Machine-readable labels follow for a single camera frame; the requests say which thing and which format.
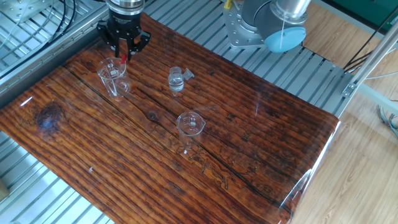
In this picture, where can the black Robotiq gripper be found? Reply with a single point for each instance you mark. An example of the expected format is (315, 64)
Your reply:
(126, 23)

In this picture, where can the glass dropper with red bulb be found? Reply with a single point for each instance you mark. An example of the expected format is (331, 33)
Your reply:
(123, 59)

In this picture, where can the small glass bottle with liquid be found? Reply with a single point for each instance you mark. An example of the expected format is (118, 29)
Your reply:
(176, 81)

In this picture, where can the upper glass conical flask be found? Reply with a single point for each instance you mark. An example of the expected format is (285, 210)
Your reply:
(122, 84)

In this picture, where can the glass conical flask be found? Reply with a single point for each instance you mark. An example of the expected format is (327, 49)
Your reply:
(190, 124)
(122, 84)

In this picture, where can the clear glass bottle stopper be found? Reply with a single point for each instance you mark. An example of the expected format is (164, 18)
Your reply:
(188, 74)

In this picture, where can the lower glass conical flask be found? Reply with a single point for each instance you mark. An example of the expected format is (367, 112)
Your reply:
(190, 124)

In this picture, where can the small yellow tag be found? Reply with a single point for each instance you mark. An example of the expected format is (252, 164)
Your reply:
(227, 3)

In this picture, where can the perforated metal plate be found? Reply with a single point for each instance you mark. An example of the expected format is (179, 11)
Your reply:
(18, 7)

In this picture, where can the glossy wood-grain table mat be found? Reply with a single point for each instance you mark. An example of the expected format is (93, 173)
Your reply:
(217, 155)

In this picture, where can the white zip tie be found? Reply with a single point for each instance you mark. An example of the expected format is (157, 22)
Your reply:
(282, 31)

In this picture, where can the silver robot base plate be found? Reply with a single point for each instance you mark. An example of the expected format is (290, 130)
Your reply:
(239, 34)

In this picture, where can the aluminium frame post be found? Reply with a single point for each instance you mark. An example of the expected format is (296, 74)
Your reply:
(370, 59)

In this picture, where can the grey horizontal frame bar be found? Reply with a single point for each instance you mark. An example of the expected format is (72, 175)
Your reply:
(379, 98)

